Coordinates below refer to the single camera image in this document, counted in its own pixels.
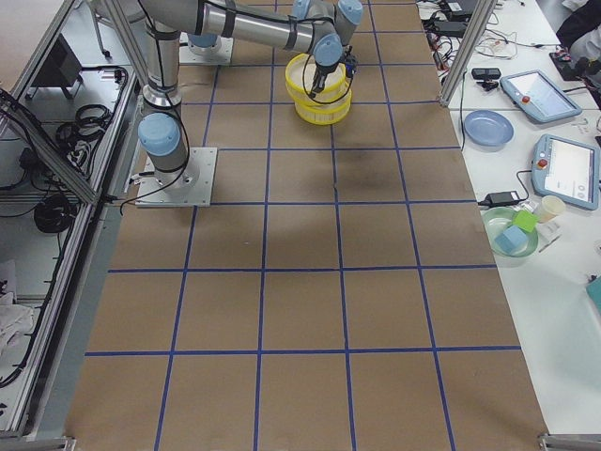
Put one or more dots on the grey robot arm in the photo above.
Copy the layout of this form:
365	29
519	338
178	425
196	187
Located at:
320	29

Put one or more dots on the black webcam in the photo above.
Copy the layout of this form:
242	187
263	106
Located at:
486	78

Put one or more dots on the blue plate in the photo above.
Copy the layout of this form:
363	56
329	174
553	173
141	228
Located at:
488	128

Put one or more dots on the upper teach pendant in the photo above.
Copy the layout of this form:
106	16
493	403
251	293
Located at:
538	97

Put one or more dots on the teach pendant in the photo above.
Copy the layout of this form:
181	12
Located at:
568	169
538	97

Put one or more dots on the black power adapter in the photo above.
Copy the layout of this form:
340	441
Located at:
501	199

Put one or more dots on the green plate with blocks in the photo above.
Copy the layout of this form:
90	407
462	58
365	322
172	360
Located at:
496	220

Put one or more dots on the green foam block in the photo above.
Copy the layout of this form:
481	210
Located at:
524	221

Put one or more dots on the lower teach pendant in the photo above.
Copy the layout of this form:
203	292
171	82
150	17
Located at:
568	169

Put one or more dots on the blue foam block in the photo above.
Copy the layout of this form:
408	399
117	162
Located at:
510	242

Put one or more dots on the beige paper cup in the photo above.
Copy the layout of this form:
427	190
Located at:
549	208

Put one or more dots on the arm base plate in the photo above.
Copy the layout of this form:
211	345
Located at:
218	55
192	188

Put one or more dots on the aluminium frame post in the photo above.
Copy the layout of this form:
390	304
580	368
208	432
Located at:
474	31

